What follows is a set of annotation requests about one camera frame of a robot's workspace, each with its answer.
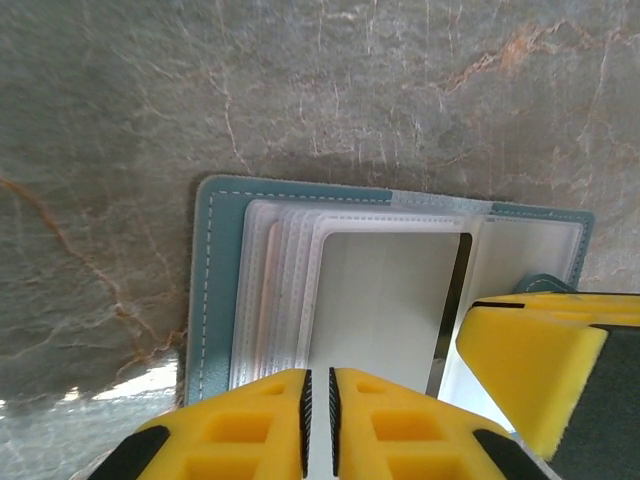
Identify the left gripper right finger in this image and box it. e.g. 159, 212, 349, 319
327, 367, 569, 480

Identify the teal card holder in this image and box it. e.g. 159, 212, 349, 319
184, 173, 596, 409

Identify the glossy silver card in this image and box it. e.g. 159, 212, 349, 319
307, 230, 474, 401

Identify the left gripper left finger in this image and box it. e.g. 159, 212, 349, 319
87, 368, 314, 480

